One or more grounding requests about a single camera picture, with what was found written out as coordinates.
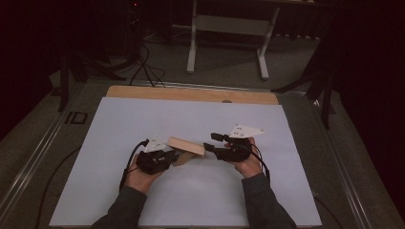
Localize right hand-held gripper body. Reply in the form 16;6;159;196
215;124;266;162

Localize white metal desk frame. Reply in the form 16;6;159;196
185;0;282;81

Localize dark curtain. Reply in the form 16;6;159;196
328;0;405;220
0;0;70;141

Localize person's right hand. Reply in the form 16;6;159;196
228;136;264;179

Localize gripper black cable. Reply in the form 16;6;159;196
33;138;150;229
249;143;344;229

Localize black tripod stand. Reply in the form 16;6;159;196
57;44;128;113
271;28;337;130

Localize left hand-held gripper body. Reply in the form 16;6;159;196
137;135;172;176

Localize metal floor rail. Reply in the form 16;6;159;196
0;83;86;220
311;98;374;229
137;79;309;95

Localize white table mat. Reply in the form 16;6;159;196
49;96;323;228

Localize person's left hand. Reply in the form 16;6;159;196
124;155;164;195

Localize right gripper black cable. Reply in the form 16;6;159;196
249;143;344;229

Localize small wooden block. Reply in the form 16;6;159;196
166;136;206;167

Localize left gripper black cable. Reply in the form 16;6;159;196
33;138;150;229

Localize black floor cables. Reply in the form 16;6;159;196
128;42;167;88

